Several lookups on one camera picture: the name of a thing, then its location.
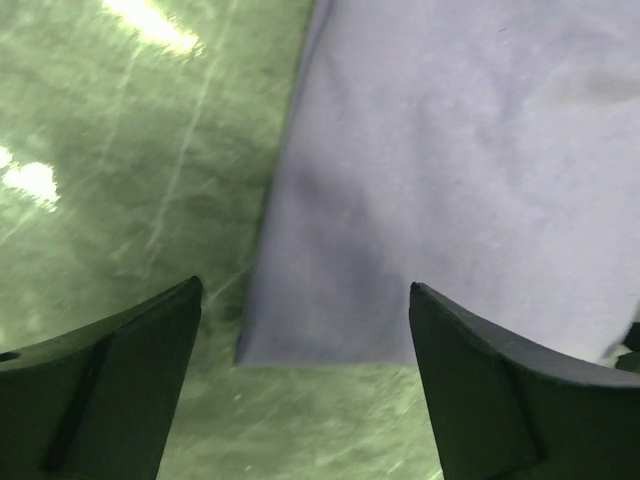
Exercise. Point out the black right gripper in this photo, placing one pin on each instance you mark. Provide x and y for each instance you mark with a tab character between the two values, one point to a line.
631	361

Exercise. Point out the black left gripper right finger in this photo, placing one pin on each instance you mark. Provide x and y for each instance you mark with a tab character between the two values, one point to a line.
504	407

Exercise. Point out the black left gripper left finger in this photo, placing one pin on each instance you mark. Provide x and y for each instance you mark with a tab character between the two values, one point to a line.
98	402

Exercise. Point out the purple t shirt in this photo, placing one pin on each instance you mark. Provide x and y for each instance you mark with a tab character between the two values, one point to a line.
488	149

